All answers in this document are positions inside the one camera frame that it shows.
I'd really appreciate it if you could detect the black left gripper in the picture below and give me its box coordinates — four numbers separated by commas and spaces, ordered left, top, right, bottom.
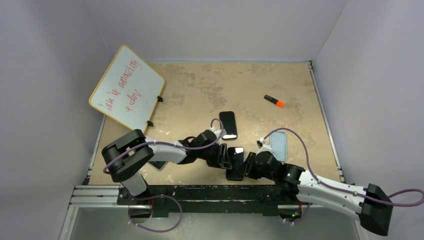
197, 142, 231, 170

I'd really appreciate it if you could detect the black phone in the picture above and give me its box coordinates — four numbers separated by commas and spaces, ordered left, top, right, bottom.
226, 146, 244, 174

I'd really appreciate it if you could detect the light blue phone case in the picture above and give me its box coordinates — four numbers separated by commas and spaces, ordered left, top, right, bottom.
269, 130, 287, 162

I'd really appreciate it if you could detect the black phone case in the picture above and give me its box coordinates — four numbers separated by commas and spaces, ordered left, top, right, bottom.
225, 167, 244, 182
219, 111, 238, 140

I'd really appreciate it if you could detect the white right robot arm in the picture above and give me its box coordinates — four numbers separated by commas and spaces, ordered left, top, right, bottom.
237, 151, 393, 236

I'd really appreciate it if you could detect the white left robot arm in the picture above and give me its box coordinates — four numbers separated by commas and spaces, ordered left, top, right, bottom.
101, 129, 232, 205

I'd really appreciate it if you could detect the phone with bright reflection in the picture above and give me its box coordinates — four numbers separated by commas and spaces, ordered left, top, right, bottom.
148, 161, 167, 171

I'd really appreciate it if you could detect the black marker orange cap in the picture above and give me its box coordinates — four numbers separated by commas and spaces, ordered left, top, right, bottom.
264, 94, 284, 108

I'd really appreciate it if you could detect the white whiteboard with red writing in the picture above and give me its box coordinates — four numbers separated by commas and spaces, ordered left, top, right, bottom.
88, 45, 165, 131

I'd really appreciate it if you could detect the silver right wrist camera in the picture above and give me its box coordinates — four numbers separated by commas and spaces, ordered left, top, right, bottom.
256, 140, 273, 155

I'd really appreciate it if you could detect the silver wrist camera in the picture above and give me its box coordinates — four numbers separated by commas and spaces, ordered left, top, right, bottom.
212, 129, 227, 139
256, 140, 273, 155

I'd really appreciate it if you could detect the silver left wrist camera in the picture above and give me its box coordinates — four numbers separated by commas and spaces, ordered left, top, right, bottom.
212, 129, 227, 139

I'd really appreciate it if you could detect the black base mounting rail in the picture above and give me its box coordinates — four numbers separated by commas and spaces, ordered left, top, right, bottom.
117, 185, 308, 221

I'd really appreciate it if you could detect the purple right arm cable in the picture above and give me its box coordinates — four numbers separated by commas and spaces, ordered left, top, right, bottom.
263, 127, 424, 226

